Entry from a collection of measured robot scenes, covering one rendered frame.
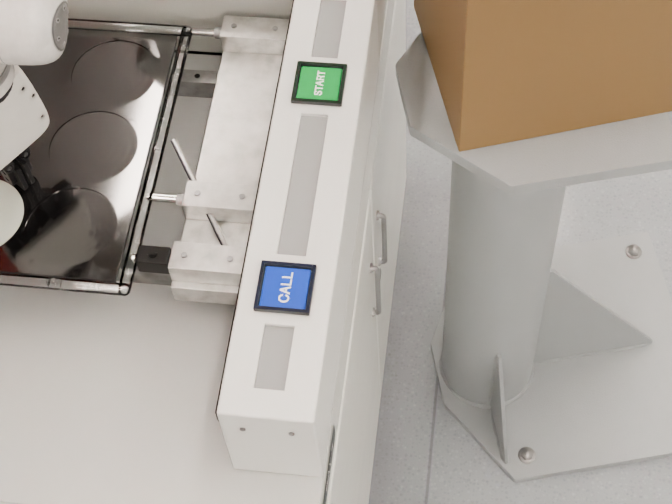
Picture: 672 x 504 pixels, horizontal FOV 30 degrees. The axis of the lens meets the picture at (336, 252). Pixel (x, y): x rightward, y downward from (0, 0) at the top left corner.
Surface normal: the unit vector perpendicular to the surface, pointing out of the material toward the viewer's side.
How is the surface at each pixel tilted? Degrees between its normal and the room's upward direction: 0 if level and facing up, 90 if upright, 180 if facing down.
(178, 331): 0
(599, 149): 0
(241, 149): 0
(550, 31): 90
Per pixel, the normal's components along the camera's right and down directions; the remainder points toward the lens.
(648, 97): 0.19, 0.83
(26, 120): 0.76, 0.52
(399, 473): -0.05, -0.52
